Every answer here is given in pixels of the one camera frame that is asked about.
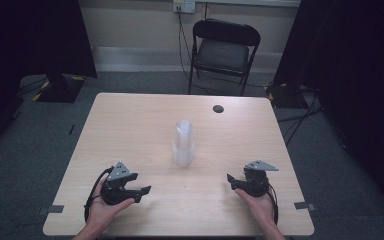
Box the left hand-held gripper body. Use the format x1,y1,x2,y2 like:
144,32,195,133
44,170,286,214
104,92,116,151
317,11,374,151
99,161,132,206

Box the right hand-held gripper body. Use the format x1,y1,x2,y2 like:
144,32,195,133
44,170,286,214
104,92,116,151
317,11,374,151
242,159,280,198

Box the stack of clear cups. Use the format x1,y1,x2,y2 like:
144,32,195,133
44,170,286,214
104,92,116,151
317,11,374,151
172,119,195,168

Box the person's right hand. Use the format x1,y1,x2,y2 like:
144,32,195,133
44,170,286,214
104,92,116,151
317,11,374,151
234,188,278,231

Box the person's left hand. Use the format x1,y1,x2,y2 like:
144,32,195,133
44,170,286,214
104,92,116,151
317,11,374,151
87,178,136,230

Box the grey tape piece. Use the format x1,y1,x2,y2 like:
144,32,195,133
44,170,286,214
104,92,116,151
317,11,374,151
293,201,317,212
38,204,65,216

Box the black stand base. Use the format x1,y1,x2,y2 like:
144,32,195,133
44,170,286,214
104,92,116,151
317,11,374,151
265,81,302,110
32,73,86,104

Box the black folding chair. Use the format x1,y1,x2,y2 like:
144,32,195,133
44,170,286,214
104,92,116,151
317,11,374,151
187,18,262,97

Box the dark curtain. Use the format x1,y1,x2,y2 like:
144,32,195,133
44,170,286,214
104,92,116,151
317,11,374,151
272,0,384,223
0,0,98,158

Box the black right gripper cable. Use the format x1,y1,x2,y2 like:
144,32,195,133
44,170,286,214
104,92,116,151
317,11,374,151
267,183,280,225

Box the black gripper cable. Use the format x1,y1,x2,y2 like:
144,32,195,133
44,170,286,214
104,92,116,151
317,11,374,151
267,183,280,225
83,165,115,224

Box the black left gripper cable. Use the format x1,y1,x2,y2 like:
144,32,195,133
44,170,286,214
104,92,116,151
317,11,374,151
83,165,115,224

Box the black floor cables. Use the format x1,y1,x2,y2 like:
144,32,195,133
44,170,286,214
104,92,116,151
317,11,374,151
276,87,324,148

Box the white wall cable trunking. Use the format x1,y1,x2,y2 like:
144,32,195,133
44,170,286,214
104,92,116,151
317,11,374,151
194,0,302,9

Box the white wall socket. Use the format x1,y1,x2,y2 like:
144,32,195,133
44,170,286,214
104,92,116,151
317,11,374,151
172,0,197,15

